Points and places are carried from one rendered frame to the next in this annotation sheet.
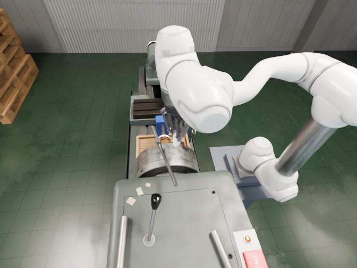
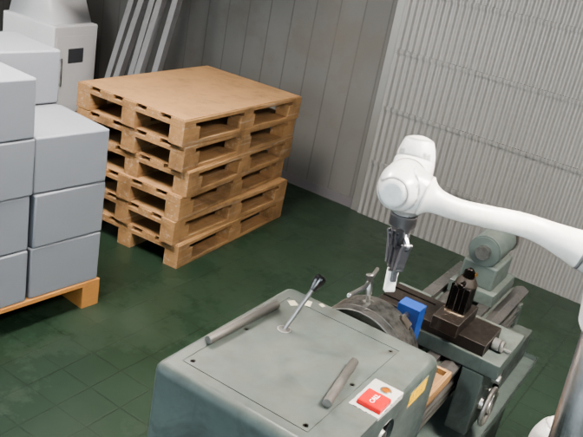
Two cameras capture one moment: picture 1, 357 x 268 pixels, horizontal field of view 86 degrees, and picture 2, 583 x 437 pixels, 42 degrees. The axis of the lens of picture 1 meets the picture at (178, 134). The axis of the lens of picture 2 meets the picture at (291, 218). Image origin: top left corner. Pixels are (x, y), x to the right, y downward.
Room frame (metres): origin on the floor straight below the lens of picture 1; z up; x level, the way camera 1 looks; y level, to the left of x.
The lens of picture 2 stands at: (-1.16, -0.96, 2.25)
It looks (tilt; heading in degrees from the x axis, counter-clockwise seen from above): 23 degrees down; 40
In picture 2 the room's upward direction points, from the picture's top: 11 degrees clockwise
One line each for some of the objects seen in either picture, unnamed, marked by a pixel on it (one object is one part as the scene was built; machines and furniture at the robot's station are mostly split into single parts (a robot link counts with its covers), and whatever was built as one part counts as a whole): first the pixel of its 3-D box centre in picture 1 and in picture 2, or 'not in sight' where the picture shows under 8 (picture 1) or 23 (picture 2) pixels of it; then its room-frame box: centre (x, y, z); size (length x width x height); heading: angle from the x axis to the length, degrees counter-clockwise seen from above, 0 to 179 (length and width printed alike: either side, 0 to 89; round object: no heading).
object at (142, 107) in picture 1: (161, 107); (437, 317); (1.12, 0.14, 0.95); 0.43 x 0.18 x 0.04; 101
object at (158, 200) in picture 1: (156, 200); (317, 283); (0.22, 0.05, 1.38); 0.04 x 0.03 x 0.05; 11
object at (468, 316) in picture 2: not in sight; (454, 316); (1.11, 0.08, 1.00); 0.20 x 0.10 x 0.05; 11
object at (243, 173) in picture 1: (247, 161); not in sight; (0.76, -0.50, 0.83); 0.22 x 0.18 x 0.06; 9
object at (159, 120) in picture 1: (162, 131); (404, 332); (0.84, 0.11, 1.00); 0.08 x 0.06 x 0.23; 101
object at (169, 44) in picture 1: (176, 60); (413, 166); (0.48, 0.02, 1.68); 0.13 x 0.11 x 0.16; 23
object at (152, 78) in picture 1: (155, 63); (488, 258); (1.68, 0.26, 1.01); 0.30 x 0.20 x 0.29; 11
